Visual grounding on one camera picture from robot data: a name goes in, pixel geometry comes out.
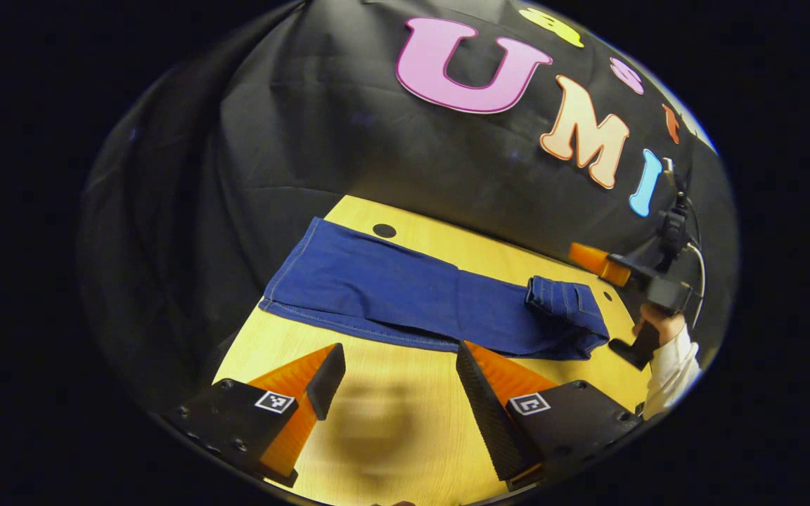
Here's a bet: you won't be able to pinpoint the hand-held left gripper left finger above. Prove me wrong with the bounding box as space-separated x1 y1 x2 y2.
176 343 347 488

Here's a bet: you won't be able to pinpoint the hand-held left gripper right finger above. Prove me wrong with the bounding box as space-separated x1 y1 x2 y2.
456 341 641 491

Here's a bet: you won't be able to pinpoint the blue jeans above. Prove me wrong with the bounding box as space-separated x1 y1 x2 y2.
259 216 611 361

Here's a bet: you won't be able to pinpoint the black backdrop cloth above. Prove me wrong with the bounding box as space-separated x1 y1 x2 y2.
78 0 740 422

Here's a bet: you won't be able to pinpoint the right hand-held gripper cable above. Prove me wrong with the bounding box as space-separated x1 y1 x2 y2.
685 242 707 311

